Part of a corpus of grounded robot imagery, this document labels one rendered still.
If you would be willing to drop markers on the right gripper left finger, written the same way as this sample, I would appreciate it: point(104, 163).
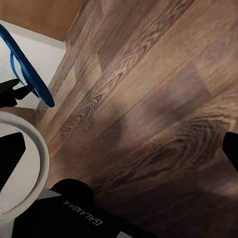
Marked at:
point(12, 148)

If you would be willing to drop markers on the sandal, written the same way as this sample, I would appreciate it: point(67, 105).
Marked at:
point(32, 78)

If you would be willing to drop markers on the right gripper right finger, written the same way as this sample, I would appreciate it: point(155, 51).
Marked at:
point(230, 148)

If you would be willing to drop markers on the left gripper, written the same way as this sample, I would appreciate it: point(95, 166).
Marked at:
point(9, 96)

